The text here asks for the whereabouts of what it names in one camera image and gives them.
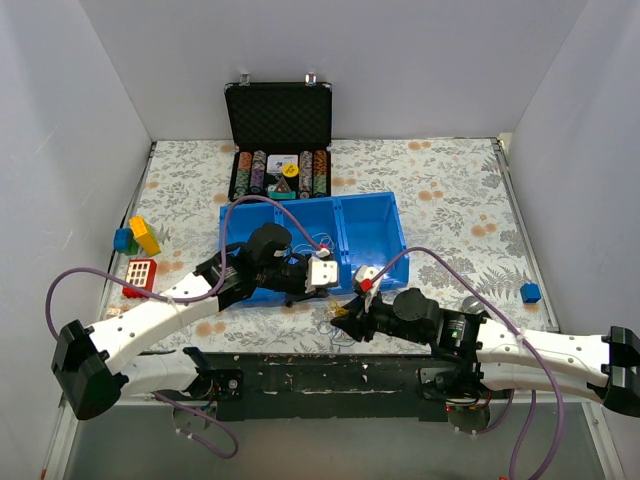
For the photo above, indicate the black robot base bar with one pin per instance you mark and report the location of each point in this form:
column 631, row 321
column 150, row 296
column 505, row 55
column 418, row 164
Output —
column 323, row 386

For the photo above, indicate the red white window brick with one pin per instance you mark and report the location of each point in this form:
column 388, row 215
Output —
column 140, row 275

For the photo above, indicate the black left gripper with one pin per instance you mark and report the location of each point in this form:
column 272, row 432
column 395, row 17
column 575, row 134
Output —
column 298, row 282

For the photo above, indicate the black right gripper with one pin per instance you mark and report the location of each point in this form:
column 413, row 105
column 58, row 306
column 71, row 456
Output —
column 368, row 320

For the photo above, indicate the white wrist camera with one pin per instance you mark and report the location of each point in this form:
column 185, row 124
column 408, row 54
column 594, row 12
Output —
column 366, row 282
column 321, row 274

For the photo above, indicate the blue three-compartment plastic bin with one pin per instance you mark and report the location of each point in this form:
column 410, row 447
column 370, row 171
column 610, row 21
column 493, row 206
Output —
column 362, row 229

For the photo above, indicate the black poker chip case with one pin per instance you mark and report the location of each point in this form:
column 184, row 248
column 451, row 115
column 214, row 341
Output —
column 282, row 137

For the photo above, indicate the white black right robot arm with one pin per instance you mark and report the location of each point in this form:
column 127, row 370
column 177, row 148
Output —
column 484, row 355

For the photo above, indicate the green toy brick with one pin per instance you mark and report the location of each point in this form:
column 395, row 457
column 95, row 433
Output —
column 132, row 249

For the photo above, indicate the blue toy brick left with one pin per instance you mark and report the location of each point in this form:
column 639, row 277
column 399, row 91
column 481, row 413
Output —
column 122, row 240

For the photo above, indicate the blue toy cube right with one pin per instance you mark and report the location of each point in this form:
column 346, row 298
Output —
column 530, row 293

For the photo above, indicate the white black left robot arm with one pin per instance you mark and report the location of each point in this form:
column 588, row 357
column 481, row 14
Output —
column 94, row 364

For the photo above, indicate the floral table mat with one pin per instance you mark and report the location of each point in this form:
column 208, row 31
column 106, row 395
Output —
column 454, row 203

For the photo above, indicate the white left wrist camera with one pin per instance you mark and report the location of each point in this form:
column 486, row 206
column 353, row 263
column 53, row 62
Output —
column 321, row 274

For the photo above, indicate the yellow toy brick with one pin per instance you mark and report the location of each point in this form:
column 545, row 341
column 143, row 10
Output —
column 144, row 235

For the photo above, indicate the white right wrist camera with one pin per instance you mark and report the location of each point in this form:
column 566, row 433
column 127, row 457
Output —
column 366, row 282

